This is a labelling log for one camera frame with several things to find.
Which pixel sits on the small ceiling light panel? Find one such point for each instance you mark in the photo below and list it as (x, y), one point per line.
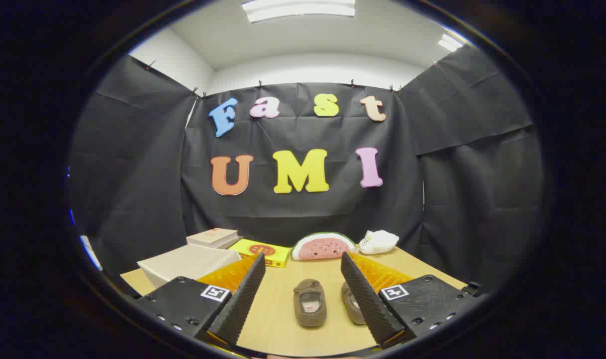
(450, 43)

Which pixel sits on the brown fuzzy slipper shoe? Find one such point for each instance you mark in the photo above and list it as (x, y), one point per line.
(352, 306)
(310, 313)

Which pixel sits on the grey book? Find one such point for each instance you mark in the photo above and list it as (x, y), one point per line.
(233, 243)

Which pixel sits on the black table clamp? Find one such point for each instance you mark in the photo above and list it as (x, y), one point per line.
(471, 288)

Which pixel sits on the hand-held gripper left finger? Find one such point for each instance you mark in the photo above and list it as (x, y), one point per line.
(243, 299)

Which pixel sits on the yellow book with red circle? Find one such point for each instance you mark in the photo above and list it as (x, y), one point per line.
(263, 252)

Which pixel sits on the white plush toy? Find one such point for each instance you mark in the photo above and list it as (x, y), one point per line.
(378, 242)

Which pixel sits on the beige paperback book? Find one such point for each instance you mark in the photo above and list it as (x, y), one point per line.
(212, 235)

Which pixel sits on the large ceiling light panel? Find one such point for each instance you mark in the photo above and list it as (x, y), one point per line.
(298, 9)

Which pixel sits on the black backdrop cloth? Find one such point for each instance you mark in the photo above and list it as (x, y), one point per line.
(303, 209)

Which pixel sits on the cream fabric storage box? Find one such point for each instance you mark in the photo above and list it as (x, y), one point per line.
(188, 262)

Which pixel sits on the watermelon slice plush toy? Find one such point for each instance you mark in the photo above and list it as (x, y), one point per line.
(323, 248)

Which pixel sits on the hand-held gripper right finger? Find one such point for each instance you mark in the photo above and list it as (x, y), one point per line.
(368, 299)

